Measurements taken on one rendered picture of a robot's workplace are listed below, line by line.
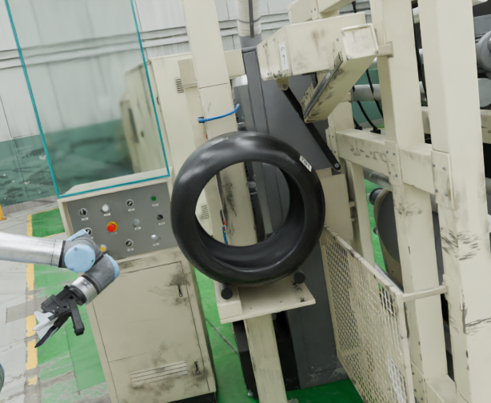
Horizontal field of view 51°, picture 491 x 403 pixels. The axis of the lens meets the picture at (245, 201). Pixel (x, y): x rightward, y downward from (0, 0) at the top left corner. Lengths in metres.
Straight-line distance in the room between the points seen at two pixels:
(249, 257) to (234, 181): 0.33
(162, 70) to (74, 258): 3.95
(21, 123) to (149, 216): 8.60
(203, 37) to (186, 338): 1.50
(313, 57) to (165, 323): 1.64
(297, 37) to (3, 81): 9.77
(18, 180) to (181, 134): 6.04
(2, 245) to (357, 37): 1.22
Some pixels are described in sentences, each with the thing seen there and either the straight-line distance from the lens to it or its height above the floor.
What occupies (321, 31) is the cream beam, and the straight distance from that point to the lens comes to 1.60.
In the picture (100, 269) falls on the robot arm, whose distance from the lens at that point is 1.86.
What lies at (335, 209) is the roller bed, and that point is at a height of 1.05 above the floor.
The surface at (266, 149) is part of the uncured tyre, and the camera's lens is 1.79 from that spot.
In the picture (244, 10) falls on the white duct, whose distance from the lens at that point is 2.67.
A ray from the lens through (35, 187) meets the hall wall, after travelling 11.06.
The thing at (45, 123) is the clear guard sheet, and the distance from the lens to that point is 2.58.
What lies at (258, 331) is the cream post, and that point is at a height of 0.53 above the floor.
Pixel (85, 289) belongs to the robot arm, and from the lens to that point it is 1.84.
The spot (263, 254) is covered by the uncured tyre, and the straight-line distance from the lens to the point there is 2.15.
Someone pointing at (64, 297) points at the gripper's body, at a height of 1.06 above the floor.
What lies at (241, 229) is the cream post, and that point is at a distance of 2.24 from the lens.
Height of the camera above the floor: 1.64
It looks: 13 degrees down
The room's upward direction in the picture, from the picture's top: 10 degrees counter-clockwise
